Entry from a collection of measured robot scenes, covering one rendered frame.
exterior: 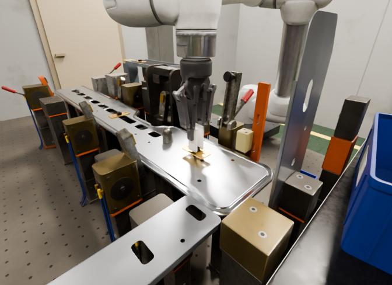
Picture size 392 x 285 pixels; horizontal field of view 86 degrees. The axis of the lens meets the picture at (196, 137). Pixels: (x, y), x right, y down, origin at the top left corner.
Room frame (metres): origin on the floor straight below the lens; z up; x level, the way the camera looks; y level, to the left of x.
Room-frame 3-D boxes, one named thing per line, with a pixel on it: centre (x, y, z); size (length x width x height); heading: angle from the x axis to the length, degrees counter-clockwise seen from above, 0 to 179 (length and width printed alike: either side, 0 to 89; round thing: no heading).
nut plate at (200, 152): (0.51, 0.00, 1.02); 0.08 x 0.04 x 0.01; 44
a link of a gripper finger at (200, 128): (0.52, -0.01, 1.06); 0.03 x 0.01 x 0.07; 44
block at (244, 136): (0.55, -0.14, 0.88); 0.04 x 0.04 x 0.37; 44
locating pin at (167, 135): (0.61, 0.09, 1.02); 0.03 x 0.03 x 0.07
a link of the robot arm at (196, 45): (0.51, 0.00, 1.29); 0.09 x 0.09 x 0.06
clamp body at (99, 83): (1.40, 0.61, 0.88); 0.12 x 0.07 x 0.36; 134
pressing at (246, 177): (0.86, 0.35, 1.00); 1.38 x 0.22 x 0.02; 44
